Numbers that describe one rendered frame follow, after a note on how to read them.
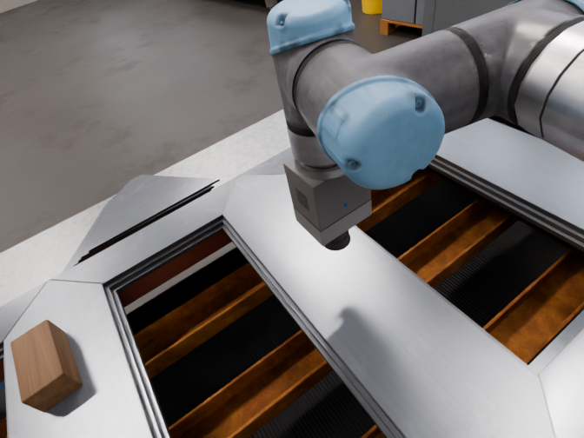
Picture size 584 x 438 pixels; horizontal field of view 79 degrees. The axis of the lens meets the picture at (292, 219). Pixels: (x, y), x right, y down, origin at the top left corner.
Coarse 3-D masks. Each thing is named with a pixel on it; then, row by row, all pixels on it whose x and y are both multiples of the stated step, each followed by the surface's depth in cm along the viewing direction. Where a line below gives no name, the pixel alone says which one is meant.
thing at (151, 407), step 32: (480, 192) 70; (224, 224) 75; (544, 224) 62; (160, 256) 71; (256, 256) 66; (128, 320) 64; (576, 320) 50; (0, 352) 63; (128, 352) 58; (320, 352) 54; (544, 352) 48; (352, 384) 50; (160, 416) 51; (384, 416) 46
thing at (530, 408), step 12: (540, 384) 44; (528, 396) 44; (540, 396) 43; (516, 408) 43; (528, 408) 43; (540, 408) 42; (504, 420) 42; (516, 420) 42; (528, 420) 42; (540, 420) 42; (492, 432) 42; (504, 432) 41; (516, 432) 41; (528, 432) 41; (540, 432) 41; (552, 432) 41
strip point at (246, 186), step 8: (240, 176) 83; (248, 176) 83; (256, 176) 82; (264, 176) 82; (272, 176) 81; (280, 176) 81; (240, 184) 81; (248, 184) 81; (256, 184) 80; (264, 184) 80; (272, 184) 79; (232, 192) 80; (240, 192) 79; (248, 192) 79; (256, 192) 78; (232, 200) 78; (240, 200) 78; (224, 208) 77
